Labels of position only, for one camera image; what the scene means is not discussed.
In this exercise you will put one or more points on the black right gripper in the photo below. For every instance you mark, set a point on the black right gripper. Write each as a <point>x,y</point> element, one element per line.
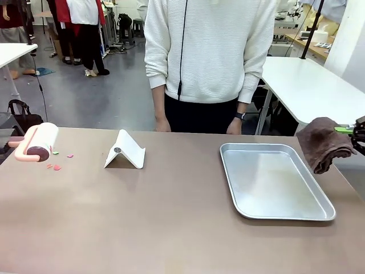
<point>360,140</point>

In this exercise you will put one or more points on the person's white sweater torso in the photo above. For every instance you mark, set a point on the person's white sweater torso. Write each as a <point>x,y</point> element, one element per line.
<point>211,42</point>

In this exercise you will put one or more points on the blue floor mat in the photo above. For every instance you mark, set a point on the blue floor mat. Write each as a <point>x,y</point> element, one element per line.
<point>45,71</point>

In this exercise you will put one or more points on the wooden counter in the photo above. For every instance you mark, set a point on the wooden counter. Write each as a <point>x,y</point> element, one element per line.
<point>313,47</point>

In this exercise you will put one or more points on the black wristwatch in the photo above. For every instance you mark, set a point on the black wristwatch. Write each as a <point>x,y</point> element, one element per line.
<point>240,116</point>

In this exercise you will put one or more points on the black bag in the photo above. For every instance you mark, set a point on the black bag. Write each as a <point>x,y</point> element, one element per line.
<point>22,117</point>

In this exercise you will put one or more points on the bystander in red top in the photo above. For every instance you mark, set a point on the bystander in red top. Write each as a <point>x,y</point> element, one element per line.
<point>64,17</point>

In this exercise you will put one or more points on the white folding phone stand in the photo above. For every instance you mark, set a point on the white folding phone stand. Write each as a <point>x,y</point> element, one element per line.
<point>128,154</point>

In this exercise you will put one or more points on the person's left hand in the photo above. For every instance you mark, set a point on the person's left hand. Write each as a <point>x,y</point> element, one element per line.
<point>235,127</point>

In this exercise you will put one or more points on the yellow garment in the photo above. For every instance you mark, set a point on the yellow garment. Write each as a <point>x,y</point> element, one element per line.
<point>328,21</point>

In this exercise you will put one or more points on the red paper scrap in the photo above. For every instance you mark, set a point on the red paper scrap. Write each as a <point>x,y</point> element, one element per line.
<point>58,167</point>

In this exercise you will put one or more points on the bystander in white top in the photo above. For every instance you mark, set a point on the bystander in white top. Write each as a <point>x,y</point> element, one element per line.
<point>88,28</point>

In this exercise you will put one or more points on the person's right hand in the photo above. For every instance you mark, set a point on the person's right hand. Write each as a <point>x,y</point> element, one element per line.
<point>163,126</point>

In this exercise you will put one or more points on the person's left forearm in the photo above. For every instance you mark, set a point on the person's left forearm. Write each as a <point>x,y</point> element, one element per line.
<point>248,85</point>

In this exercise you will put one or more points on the silver metal baking tray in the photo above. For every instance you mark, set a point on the silver metal baking tray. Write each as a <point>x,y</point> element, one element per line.
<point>271,182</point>

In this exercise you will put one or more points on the person's black trousers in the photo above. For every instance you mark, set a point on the person's black trousers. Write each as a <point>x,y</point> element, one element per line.
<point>199,117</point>

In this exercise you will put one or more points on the person's right forearm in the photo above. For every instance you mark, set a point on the person's right forearm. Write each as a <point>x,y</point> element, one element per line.
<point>158,102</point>

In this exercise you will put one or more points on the brown towel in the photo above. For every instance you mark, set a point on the brown towel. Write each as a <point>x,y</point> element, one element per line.
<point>319,142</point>

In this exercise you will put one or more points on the grey plastic stool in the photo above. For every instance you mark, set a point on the grey plastic stool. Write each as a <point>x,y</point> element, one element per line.
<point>138,27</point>

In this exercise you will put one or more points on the large white table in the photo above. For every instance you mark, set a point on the large white table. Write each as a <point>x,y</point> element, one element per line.
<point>308,85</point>

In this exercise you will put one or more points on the small white table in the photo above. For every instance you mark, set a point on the small white table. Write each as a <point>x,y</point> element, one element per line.
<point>14,51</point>

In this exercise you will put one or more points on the black clamped pole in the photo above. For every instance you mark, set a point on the black clamped pole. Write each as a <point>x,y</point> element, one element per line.
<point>312,28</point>

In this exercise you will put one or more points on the black backpack on stool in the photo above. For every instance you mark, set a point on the black backpack on stool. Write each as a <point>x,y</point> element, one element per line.
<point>125,21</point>

